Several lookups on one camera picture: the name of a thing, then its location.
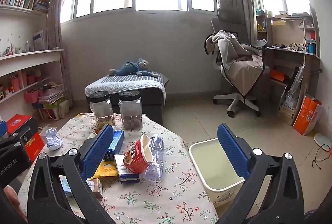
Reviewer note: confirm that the yellow snack packet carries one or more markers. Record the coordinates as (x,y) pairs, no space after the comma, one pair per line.
(106,170)

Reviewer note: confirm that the white office chair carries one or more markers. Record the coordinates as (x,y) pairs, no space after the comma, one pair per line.
(238,100)

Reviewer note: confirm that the clear plastic bottle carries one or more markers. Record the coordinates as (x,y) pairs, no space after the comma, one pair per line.
(155,159)

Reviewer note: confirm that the beige blanket with dark trim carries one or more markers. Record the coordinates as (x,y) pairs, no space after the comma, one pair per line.
(238,65)

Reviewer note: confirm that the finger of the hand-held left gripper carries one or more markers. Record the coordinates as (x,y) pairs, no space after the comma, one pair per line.
(15,159)
(3,128)

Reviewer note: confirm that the pile of bags and papers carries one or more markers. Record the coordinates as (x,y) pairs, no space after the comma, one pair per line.
(53,104)

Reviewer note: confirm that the grey white quilted cover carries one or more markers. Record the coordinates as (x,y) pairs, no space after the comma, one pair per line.
(129,84)

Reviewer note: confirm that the white bathroom scale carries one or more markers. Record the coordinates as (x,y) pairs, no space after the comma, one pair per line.
(323,142)

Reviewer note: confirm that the white wall shelf unit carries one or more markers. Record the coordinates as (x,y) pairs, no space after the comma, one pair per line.
(28,56)

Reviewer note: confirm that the person's left hand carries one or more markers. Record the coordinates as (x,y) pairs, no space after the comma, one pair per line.
(10,193)

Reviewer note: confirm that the clear jar with brown balls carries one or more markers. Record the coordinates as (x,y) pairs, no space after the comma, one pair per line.
(131,110)

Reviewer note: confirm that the red gift box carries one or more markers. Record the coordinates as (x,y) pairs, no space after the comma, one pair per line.
(33,145)

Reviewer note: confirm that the white and blue small box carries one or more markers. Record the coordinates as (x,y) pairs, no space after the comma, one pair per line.
(124,174)

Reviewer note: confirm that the blue plush monkey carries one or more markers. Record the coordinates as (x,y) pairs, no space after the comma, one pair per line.
(132,67)

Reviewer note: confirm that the orange cardboard box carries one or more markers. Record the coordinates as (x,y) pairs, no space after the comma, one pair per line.
(307,116)

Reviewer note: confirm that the clear plastic bag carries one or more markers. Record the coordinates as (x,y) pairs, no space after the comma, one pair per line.
(295,86)

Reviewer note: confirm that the white blue paper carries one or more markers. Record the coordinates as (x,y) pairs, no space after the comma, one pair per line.
(54,139)

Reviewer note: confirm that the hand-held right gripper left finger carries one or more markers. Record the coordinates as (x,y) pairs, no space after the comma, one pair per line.
(98,147)

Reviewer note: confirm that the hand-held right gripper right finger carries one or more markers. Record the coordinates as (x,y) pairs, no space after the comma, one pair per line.
(230,147)

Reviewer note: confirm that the white waste bin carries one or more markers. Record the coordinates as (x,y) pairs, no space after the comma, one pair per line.
(215,180)

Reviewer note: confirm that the blue carton box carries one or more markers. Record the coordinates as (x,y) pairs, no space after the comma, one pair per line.
(116,141)

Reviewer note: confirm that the clear jar with biscuits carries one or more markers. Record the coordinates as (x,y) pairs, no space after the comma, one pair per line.
(101,110)

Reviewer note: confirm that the small beige carton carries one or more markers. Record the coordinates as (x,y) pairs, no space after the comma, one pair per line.
(95,187)

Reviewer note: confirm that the wooden desk with shelves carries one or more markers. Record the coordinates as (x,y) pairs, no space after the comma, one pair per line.
(293,58)

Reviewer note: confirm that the stack of books under desk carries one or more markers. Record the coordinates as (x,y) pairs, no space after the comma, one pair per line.
(286,112)

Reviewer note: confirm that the red instant noodle cup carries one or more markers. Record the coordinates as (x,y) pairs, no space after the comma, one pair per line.
(134,159)

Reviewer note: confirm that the pink storage basket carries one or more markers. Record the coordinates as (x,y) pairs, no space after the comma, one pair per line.
(31,97)

